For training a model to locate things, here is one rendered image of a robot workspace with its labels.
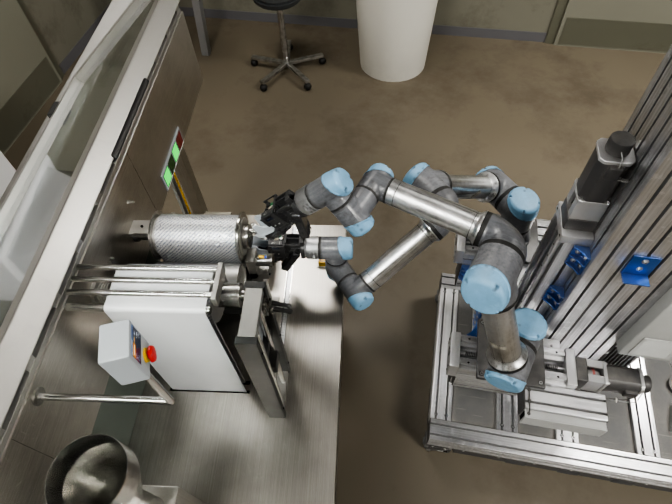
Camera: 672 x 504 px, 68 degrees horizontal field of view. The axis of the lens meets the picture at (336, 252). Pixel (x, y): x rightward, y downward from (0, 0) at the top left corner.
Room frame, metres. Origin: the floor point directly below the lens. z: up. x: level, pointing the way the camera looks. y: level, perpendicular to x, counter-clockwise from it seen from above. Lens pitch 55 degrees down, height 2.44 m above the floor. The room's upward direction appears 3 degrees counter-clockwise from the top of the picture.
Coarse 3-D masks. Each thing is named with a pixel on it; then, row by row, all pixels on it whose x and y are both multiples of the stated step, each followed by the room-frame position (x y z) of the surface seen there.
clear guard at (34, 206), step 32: (128, 32) 0.95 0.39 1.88; (96, 64) 1.03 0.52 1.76; (96, 96) 0.75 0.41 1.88; (64, 128) 0.80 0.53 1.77; (64, 160) 0.60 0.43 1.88; (32, 192) 0.62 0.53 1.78; (32, 224) 0.47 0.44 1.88; (0, 256) 0.48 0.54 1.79; (32, 256) 0.37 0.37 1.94; (0, 288) 0.36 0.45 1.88; (0, 320) 0.28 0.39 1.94
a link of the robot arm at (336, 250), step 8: (320, 240) 0.95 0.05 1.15; (328, 240) 0.94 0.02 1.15; (336, 240) 0.94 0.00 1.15; (344, 240) 0.94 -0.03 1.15; (352, 240) 0.95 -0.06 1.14; (320, 248) 0.92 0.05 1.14; (328, 248) 0.92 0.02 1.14; (336, 248) 0.91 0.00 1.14; (344, 248) 0.91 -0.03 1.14; (352, 248) 0.92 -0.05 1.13; (320, 256) 0.91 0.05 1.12; (328, 256) 0.90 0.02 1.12; (336, 256) 0.90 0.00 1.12; (344, 256) 0.90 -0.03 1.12; (352, 256) 0.90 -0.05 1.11; (336, 264) 0.90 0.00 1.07
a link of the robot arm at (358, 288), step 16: (448, 192) 1.02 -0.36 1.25; (432, 224) 0.94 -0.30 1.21; (400, 240) 0.93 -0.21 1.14; (416, 240) 0.91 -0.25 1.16; (432, 240) 0.91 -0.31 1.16; (384, 256) 0.89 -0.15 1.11; (400, 256) 0.88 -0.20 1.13; (368, 272) 0.86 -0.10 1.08; (384, 272) 0.85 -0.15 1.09; (352, 288) 0.82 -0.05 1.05; (368, 288) 0.81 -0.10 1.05; (352, 304) 0.78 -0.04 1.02; (368, 304) 0.78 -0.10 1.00
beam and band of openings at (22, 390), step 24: (120, 0) 1.52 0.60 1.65; (72, 72) 1.17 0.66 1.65; (144, 96) 1.32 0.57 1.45; (48, 120) 0.98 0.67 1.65; (96, 216) 0.84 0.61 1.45; (72, 264) 0.69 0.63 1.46; (48, 336) 0.51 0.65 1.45; (24, 384) 0.40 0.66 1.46; (0, 432) 0.30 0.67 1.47; (0, 456) 0.26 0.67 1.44
